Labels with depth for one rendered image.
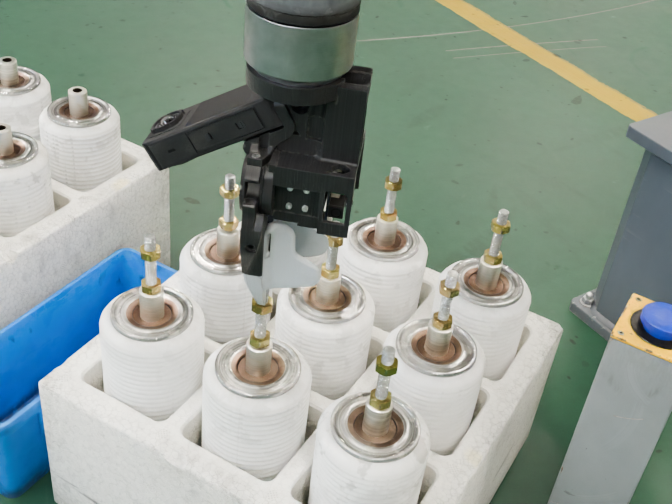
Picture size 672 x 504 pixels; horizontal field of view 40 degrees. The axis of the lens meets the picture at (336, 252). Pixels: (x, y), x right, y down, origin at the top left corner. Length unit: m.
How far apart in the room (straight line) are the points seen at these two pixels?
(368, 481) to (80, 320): 0.51
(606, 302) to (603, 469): 0.43
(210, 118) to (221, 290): 0.29
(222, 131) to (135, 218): 0.56
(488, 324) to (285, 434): 0.24
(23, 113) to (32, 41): 0.73
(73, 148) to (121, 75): 0.68
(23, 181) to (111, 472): 0.35
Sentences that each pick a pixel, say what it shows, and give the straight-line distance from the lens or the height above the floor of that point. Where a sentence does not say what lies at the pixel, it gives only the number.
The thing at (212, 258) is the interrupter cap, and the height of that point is 0.25.
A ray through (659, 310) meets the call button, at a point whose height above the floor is 0.33.
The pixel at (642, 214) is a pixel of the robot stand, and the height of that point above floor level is 0.20.
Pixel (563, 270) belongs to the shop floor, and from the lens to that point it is 1.43.
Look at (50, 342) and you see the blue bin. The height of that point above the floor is 0.06.
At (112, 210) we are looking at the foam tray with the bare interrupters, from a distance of 1.17.
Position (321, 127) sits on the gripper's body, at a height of 0.51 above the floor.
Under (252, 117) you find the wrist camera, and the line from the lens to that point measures 0.65.
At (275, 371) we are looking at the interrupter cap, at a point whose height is 0.25.
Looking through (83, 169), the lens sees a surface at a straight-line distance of 1.17.
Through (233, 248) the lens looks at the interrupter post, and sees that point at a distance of 0.93.
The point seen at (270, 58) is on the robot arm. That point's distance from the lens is 0.61.
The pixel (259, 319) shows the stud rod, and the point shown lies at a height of 0.31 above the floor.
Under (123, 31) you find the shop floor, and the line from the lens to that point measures 1.99.
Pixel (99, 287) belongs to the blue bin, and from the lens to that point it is 1.16.
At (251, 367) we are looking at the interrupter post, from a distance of 0.81.
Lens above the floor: 0.83
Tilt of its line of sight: 37 degrees down
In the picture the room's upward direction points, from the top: 7 degrees clockwise
